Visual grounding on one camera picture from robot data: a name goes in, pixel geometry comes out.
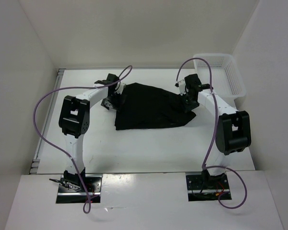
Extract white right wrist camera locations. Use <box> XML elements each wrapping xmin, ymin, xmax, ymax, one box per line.
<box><xmin>175</xmin><ymin>80</ymin><xmax>187</xmax><ymax>96</ymax></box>

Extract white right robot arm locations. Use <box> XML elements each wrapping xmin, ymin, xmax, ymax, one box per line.
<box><xmin>175</xmin><ymin>74</ymin><xmax>252</xmax><ymax>189</ymax></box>

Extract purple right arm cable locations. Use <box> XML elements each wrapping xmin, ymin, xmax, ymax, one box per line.
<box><xmin>175</xmin><ymin>57</ymin><xmax>249</xmax><ymax>210</ymax></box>

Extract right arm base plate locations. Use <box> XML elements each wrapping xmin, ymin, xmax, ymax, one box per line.
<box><xmin>185</xmin><ymin>172</ymin><xmax>232</xmax><ymax>202</ymax></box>

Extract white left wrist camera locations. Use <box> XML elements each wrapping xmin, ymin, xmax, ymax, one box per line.
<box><xmin>115</xmin><ymin>82</ymin><xmax>126</xmax><ymax>94</ymax></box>

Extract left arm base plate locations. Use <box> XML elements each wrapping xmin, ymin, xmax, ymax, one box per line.
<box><xmin>49</xmin><ymin>174</ymin><xmax>103</xmax><ymax>204</ymax></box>

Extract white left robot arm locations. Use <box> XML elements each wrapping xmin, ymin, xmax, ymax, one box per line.
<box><xmin>59</xmin><ymin>74</ymin><xmax>125</xmax><ymax>192</ymax></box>

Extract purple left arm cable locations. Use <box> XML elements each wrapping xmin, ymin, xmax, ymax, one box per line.
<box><xmin>32</xmin><ymin>65</ymin><xmax>133</xmax><ymax>213</ymax></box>

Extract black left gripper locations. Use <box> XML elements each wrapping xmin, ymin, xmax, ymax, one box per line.
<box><xmin>100</xmin><ymin>91</ymin><xmax>126</xmax><ymax>113</ymax></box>

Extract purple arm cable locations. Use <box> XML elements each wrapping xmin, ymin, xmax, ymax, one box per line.
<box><xmin>175</xmin><ymin>57</ymin><xmax>249</xmax><ymax>210</ymax></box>
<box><xmin>32</xmin><ymin>65</ymin><xmax>133</xmax><ymax>213</ymax></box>

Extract white perforated plastic basket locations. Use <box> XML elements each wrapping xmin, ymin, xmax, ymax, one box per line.
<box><xmin>193</xmin><ymin>53</ymin><xmax>246</xmax><ymax>100</ymax></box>

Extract black shorts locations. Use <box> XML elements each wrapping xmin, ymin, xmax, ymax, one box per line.
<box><xmin>115</xmin><ymin>83</ymin><xmax>196</xmax><ymax>130</ymax></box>

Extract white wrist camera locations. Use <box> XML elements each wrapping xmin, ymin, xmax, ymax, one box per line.
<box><xmin>115</xmin><ymin>82</ymin><xmax>126</xmax><ymax>94</ymax></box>
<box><xmin>175</xmin><ymin>80</ymin><xmax>187</xmax><ymax>96</ymax></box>

